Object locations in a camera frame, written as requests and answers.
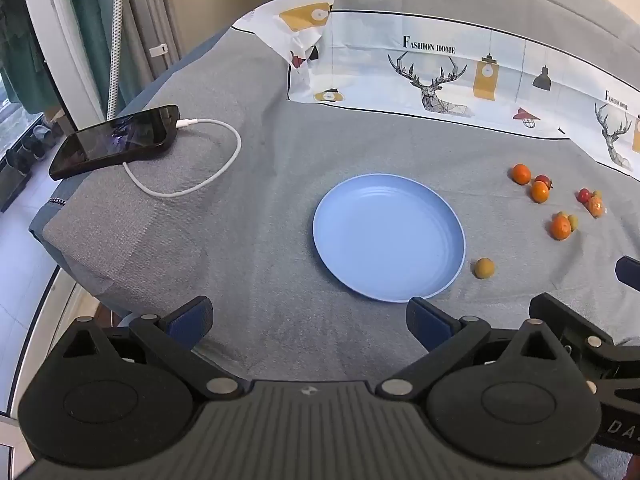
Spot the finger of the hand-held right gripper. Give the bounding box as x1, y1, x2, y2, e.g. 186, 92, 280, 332
529, 292, 640, 411
615, 256, 640, 292

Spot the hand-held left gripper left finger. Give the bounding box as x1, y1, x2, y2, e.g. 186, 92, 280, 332
64, 296, 250, 402

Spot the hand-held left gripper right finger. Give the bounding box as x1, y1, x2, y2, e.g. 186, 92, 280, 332
376, 297, 577, 402

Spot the blue plate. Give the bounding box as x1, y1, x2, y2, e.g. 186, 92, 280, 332
313, 173, 467, 304

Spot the grey blanket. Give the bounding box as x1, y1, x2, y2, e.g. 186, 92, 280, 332
42, 0, 640, 386

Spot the black smartphone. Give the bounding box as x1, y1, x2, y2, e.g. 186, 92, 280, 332
48, 105, 180, 181

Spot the pair of shoes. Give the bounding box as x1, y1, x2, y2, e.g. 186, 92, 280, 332
4, 124, 57, 177

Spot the white deer printed cloth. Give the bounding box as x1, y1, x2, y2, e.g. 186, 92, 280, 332
234, 0, 640, 181

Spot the dotted pole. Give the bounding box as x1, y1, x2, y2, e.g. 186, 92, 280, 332
106, 0, 127, 117

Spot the grey curtain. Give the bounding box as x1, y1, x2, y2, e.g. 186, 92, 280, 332
124, 0, 187, 68

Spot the teal hanging garment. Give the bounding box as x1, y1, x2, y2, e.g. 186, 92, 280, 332
0, 0, 117, 113

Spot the white charging cable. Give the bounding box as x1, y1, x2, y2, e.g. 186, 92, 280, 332
122, 117, 243, 197

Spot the white frame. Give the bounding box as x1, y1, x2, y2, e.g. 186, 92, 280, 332
19, 0, 107, 128

